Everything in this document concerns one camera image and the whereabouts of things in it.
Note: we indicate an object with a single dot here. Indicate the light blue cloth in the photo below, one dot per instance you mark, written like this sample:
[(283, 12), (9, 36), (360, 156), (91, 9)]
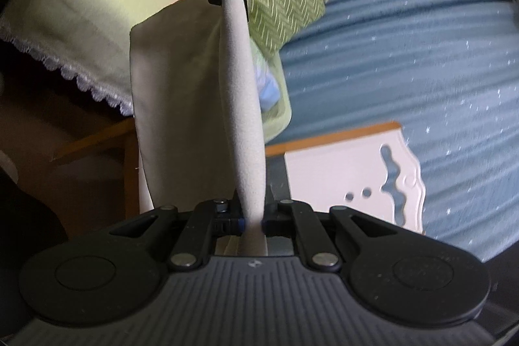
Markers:
[(269, 94)]

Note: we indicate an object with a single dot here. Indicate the blue bedspread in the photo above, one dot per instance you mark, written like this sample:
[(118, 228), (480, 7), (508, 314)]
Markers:
[(405, 66)]

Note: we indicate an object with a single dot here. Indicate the wooden side table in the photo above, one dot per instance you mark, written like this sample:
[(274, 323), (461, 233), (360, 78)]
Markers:
[(129, 167)]

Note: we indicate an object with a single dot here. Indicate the white bed footboard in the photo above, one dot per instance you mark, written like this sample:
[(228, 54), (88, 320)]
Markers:
[(324, 175)]

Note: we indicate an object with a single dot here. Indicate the light green plastic basket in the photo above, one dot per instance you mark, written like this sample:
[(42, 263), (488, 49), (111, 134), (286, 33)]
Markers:
[(279, 123)]

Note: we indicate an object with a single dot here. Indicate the beige garment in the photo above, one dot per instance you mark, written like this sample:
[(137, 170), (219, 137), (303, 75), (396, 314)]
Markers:
[(243, 107)]

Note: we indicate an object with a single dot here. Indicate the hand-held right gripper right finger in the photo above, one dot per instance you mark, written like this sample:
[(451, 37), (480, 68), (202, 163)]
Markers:
[(269, 225)]

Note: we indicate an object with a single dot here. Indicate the sofa with green cover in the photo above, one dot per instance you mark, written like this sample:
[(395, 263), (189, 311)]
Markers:
[(81, 17)]

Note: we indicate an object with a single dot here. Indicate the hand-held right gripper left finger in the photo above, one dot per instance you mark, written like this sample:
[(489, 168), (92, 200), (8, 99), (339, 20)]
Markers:
[(227, 225)]

